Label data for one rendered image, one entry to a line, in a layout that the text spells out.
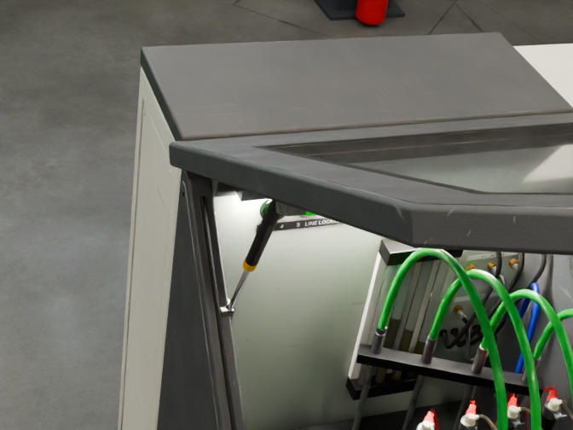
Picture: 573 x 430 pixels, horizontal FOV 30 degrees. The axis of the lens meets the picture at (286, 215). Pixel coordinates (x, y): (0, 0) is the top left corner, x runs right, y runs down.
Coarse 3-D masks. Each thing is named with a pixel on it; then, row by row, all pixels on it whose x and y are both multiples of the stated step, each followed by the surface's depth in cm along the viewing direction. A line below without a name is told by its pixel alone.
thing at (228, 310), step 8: (272, 200) 129; (272, 208) 130; (264, 216) 133; (272, 216) 131; (264, 224) 134; (272, 224) 133; (264, 232) 135; (256, 240) 138; (264, 240) 137; (256, 248) 139; (248, 256) 142; (256, 256) 141; (248, 264) 144; (256, 264) 144; (248, 272) 147; (240, 280) 150; (240, 288) 152; (232, 304) 157; (224, 312) 158; (232, 312) 159; (232, 320) 160
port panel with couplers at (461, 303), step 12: (468, 252) 191; (480, 252) 192; (492, 252) 193; (468, 264) 193; (480, 264) 194; (492, 264) 194; (504, 264) 196; (516, 264) 195; (456, 276) 194; (504, 276) 198; (480, 288) 198; (456, 300) 198; (468, 300) 199; (492, 300) 202; (456, 312) 199; (468, 312) 201; (444, 324) 201; (456, 324) 202
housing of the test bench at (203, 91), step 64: (192, 64) 178; (256, 64) 181; (320, 64) 184; (384, 64) 187; (448, 64) 191; (512, 64) 194; (192, 128) 163; (256, 128) 165; (320, 128) 168; (128, 320) 214; (128, 384) 221
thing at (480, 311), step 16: (416, 256) 167; (448, 256) 158; (400, 272) 173; (464, 272) 155; (480, 304) 151; (384, 320) 182; (480, 320) 150; (496, 352) 148; (496, 368) 148; (496, 384) 148; (496, 400) 148
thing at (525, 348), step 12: (480, 276) 165; (492, 276) 163; (456, 288) 174; (504, 288) 161; (444, 300) 177; (504, 300) 159; (444, 312) 179; (516, 312) 158; (432, 324) 182; (516, 324) 157; (432, 336) 183; (432, 348) 184; (528, 348) 156; (528, 360) 155; (528, 372) 155; (540, 408) 155; (540, 420) 155
